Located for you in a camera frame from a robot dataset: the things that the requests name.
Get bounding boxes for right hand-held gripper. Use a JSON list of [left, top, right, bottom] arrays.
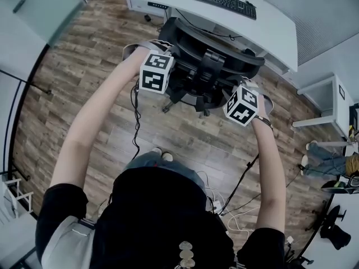
[[223, 78, 274, 127]]

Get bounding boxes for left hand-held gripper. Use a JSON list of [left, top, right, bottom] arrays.
[[122, 39, 176, 95]]

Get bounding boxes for black office chair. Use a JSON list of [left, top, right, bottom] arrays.
[[157, 17, 266, 119]]

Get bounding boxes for person's left forearm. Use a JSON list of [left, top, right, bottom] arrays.
[[49, 48, 150, 192]]

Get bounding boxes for person's right forearm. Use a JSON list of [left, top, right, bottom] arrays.
[[249, 117, 287, 233]]

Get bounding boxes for white desk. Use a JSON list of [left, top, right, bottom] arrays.
[[131, 0, 298, 73]]

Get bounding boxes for black power strip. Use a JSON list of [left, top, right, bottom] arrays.
[[147, 1, 169, 10]]

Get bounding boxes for person's white shoes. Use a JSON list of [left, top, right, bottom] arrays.
[[150, 147, 174, 162]]

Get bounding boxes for person's blue jeans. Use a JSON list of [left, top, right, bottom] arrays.
[[123, 151, 207, 190]]

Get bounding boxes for white side cabinet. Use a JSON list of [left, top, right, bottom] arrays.
[[292, 72, 356, 147]]

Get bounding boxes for black keyboard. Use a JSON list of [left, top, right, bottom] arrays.
[[192, 0, 257, 21]]

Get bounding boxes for gray window blind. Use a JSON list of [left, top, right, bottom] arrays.
[[264, 0, 359, 66]]

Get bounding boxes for black green object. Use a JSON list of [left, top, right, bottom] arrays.
[[320, 179, 359, 195]]

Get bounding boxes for glass door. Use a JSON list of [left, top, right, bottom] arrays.
[[0, 0, 88, 48]]

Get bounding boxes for person's black shirt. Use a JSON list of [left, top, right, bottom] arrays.
[[35, 166, 287, 269]]

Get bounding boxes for beige hair clip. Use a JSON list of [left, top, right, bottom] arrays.
[[178, 240, 196, 269]]

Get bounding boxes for white metal rack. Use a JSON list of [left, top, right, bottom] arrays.
[[2, 177, 35, 222]]

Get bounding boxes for beaded wrist bracelet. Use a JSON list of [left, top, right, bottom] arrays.
[[254, 115, 274, 132]]

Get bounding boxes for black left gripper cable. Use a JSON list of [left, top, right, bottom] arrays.
[[130, 77, 141, 162]]

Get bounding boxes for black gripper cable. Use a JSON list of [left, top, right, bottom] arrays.
[[130, 77, 141, 162], [221, 153, 260, 216]]

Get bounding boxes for black desk cable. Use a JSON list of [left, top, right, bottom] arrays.
[[173, 8, 243, 42]]

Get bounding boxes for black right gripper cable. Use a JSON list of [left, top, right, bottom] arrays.
[[221, 153, 260, 216]]

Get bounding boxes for white floor cables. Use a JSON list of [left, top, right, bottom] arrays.
[[196, 171, 263, 239]]

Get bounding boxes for black door handle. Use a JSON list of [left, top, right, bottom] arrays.
[[12, 0, 30, 13]]

